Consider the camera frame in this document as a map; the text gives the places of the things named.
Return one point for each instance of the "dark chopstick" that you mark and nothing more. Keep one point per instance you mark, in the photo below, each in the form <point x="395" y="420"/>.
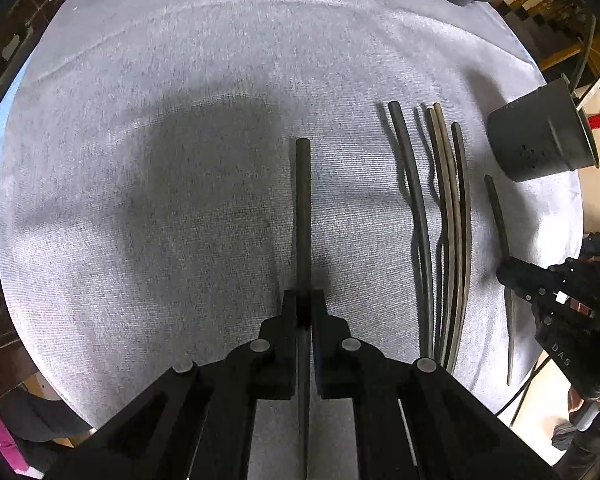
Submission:
<point x="495" y="210"/>
<point x="462" y="160"/>
<point x="420" y="220"/>
<point x="304" y="210"/>

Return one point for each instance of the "grey chopstick holder cup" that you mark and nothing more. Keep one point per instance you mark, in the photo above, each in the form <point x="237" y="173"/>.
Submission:
<point x="530" y="130"/>

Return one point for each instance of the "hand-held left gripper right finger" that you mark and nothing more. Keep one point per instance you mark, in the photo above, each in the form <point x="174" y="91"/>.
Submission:
<point x="319" y="310"/>

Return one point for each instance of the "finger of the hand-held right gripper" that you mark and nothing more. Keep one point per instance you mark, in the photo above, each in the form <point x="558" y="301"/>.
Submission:
<point x="520" y="275"/>

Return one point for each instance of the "grey tablecloth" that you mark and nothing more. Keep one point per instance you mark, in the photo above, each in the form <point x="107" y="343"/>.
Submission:
<point x="180" y="160"/>

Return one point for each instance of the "person's right hand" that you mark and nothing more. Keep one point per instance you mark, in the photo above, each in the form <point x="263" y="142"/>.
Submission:
<point x="575" y="400"/>

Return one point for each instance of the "brown chopstick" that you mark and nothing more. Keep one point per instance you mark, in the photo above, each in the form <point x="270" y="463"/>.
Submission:
<point x="440" y="160"/>
<point x="449" y="160"/>

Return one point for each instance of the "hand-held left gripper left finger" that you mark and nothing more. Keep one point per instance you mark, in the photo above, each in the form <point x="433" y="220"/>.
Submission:
<point x="290" y="310"/>

